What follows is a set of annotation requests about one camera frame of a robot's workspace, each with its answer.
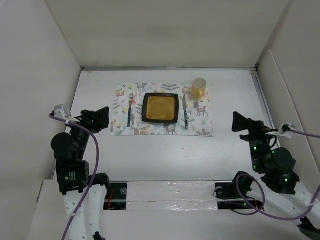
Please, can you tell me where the knife with green handle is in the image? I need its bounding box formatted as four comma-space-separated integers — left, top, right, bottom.
182, 95, 189, 130

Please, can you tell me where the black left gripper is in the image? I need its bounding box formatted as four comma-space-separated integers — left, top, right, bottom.
65, 105, 108, 158

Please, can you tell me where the square black and mustard plate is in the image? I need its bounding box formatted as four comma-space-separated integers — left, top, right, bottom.
141, 93, 180, 125

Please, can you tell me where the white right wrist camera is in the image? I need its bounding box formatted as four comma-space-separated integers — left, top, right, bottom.
266, 122, 296, 139

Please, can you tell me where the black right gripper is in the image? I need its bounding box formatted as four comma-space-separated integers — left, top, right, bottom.
231, 110, 278, 171

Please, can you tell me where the yellow ceramic mug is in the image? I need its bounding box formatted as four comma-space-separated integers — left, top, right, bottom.
189, 77, 207, 100

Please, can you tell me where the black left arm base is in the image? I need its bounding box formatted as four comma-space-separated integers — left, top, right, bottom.
103, 181, 128, 211

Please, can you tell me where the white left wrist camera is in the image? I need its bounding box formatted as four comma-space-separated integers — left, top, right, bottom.
53, 104, 72, 120

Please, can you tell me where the floral animal print placemat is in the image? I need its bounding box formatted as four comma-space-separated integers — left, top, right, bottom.
110, 82, 214, 137

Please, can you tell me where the fork with green handle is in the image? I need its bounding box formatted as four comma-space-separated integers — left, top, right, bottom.
127, 92, 134, 128

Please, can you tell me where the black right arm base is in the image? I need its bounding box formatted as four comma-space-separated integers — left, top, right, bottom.
213, 180, 264, 210

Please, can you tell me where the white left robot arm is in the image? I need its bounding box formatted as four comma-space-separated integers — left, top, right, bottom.
49, 104, 112, 240

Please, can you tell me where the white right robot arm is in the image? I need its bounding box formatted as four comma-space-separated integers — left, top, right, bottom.
231, 111, 320, 240

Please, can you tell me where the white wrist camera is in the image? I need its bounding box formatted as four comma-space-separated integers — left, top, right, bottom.
266, 122, 296, 139
53, 104, 72, 120

